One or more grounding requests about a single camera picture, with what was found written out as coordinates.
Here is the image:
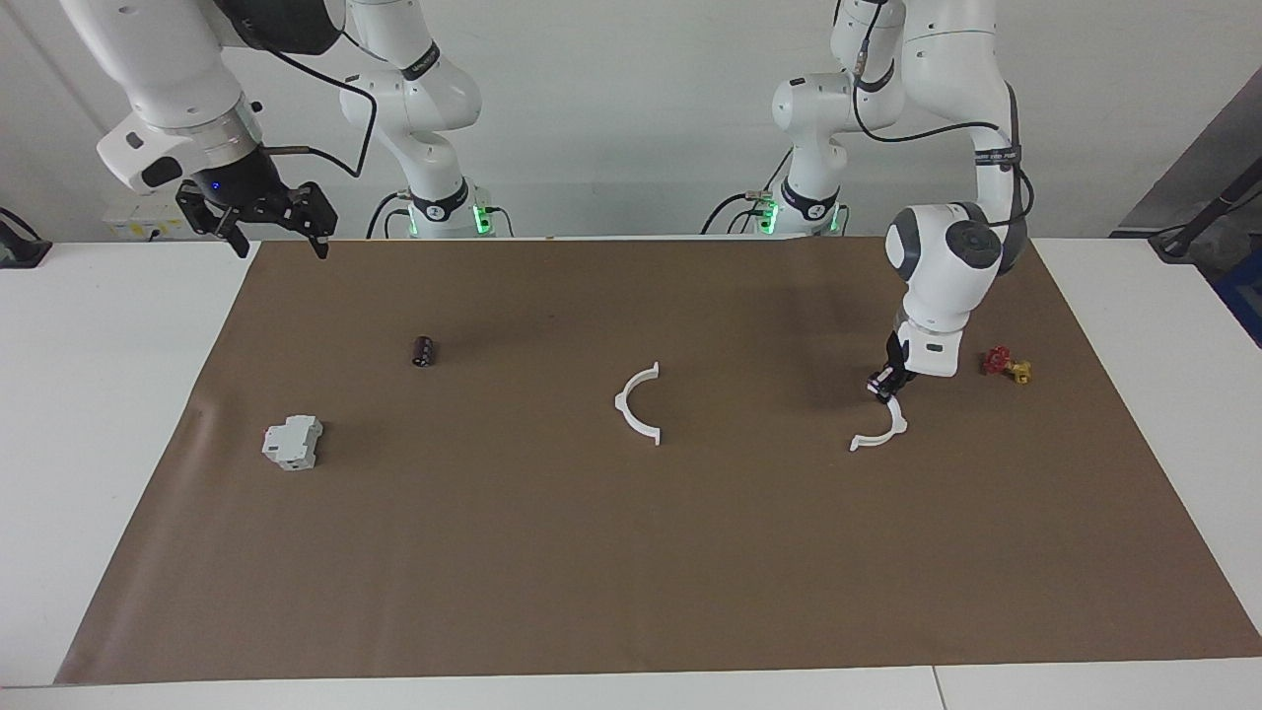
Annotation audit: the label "red and yellow valve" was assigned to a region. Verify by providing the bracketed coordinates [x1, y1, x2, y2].
[980, 345, 1033, 385]

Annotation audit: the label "black tripod stand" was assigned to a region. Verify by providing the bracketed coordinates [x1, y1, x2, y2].
[1149, 158, 1262, 259]

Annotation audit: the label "brown paper mat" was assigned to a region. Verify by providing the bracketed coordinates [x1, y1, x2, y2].
[54, 237, 1262, 686]

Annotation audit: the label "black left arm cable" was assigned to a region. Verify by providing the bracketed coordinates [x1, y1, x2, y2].
[853, 0, 1034, 233]

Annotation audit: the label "white circuit breaker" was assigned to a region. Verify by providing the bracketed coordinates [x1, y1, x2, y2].
[261, 415, 324, 471]

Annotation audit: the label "black stand foot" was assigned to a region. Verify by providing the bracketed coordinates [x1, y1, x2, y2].
[0, 207, 52, 269]

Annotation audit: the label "blue crate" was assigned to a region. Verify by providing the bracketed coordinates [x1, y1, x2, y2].
[1215, 251, 1262, 348]

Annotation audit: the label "black base cable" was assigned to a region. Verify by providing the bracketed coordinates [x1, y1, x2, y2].
[367, 190, 410, 240]
[702, 148, 795, 236]

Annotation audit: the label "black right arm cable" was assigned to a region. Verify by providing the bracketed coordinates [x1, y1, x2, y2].
[266, 44, 380, 180]

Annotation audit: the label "white half-ring pipe clamp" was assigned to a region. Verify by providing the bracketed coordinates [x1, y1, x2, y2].
[614, 362, 663, 447]
[850, 394, 910, 454]

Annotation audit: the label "white wall power strip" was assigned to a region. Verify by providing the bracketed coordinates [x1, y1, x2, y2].
[104, 192, 193, 240]

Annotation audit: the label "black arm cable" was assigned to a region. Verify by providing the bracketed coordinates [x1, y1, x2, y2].
[266, 44, 380, 180]
[853, 0, 1034, 233]

